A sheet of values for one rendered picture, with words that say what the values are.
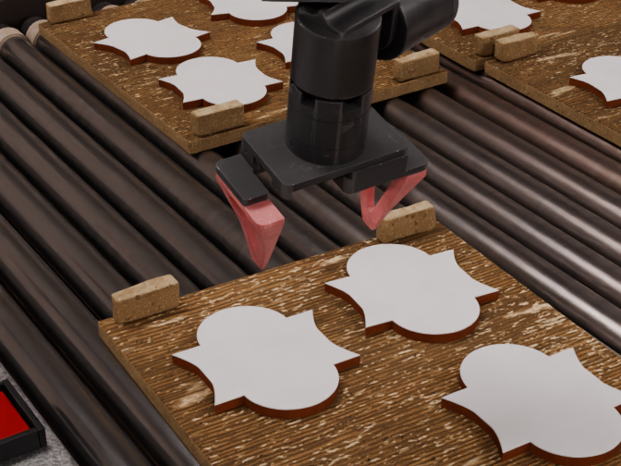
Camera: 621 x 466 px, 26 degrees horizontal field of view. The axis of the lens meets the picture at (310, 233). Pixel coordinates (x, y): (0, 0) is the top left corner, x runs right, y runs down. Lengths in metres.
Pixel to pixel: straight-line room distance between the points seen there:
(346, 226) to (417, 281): 0.16
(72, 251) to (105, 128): 0.27
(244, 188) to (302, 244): 0.37
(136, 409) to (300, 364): 0.14
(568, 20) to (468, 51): 0.17
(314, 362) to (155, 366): 0.13
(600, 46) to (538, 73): 0.12
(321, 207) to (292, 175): 0.44
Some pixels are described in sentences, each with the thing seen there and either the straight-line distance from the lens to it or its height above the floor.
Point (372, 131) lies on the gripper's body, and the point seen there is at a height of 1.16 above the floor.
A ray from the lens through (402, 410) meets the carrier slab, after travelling 1.05.
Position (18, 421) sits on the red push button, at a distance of 1.07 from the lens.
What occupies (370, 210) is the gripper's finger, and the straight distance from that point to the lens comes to 1.02.
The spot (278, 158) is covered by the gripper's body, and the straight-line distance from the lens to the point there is 0.93.
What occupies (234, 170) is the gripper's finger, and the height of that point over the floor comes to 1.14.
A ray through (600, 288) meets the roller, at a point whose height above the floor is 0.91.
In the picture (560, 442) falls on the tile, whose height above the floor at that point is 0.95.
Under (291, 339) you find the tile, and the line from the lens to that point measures 1.11.
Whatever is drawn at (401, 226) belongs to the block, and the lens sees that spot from 1.26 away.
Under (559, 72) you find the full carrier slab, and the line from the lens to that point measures 1.64.
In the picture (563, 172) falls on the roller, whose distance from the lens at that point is 1.44.
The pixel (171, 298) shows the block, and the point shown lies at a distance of 1.16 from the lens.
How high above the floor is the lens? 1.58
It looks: 30 degrees down
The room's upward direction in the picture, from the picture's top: straight up
